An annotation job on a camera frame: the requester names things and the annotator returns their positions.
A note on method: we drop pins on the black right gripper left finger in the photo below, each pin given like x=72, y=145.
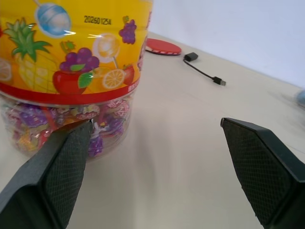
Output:
x=54, y=176

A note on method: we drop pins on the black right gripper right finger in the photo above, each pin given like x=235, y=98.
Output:
x=262, y=171

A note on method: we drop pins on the yellow fruit-print lollipop jar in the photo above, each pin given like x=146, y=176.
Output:
x=69, y=62

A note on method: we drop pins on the red table tennis paddle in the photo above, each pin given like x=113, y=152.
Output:
x=164, y=47

